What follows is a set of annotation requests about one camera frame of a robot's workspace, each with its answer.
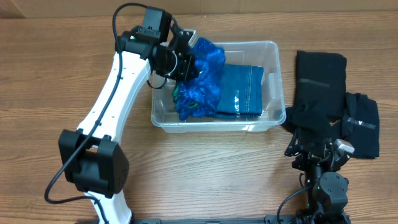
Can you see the blue sequin cloth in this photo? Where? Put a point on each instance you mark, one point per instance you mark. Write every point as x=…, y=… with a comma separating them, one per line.
x=200, y=96

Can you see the black folded garment right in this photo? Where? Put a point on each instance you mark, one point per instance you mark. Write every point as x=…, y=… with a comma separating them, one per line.
x=359, y=126

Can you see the blue denim jeans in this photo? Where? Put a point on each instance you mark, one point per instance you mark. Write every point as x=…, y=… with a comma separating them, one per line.
x=241, y=92

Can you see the small black garment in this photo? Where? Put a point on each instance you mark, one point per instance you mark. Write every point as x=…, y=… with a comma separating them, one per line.
x=312, y=121

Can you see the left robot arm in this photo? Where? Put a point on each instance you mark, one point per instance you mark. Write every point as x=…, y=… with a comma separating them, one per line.
x=91, y=155

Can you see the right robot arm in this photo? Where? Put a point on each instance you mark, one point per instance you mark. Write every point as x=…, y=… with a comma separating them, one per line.
x=325, y=189

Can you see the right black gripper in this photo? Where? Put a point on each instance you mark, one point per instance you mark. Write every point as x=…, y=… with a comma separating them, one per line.
x=311, y=154

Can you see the large black folded garment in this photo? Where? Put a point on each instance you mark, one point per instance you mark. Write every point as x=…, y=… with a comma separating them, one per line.
x=321, y=78

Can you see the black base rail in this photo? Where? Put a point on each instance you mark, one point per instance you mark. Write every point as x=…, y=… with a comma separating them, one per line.
x=268, y=219

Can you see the clear plastic storage bin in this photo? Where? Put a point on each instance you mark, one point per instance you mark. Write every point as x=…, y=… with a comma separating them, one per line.
x=263, y=54

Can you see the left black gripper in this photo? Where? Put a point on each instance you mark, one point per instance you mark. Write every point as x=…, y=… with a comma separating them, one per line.
x=188, y=60

